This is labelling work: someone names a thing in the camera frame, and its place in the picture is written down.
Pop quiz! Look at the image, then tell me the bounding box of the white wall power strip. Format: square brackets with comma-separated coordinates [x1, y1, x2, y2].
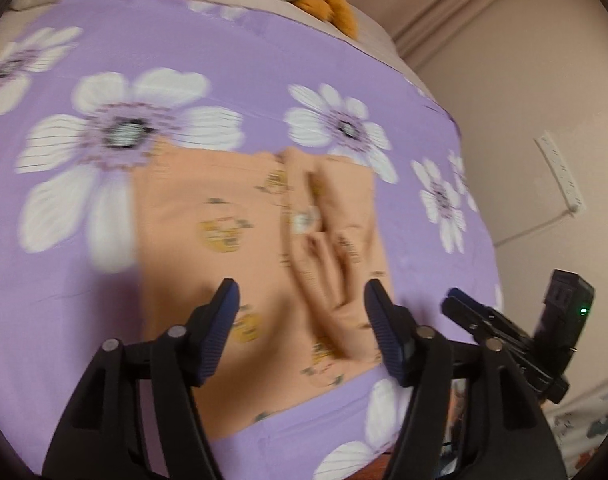
[534, 131, 586, 216]

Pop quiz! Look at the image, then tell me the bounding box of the orange cartoon print baby garment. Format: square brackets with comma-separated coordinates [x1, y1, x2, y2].
[133, 141, 390, 440]

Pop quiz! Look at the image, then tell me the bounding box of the white power cord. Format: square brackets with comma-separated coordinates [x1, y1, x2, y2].
[492, 209, 575, 248]

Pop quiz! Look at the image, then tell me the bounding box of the purple floral bed sheet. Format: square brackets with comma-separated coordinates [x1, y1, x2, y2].
[0, 0, 499, 479]

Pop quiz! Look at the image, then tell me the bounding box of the patterned white cloth on floor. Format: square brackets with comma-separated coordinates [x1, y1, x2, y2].
[546, 384, 608, 479]

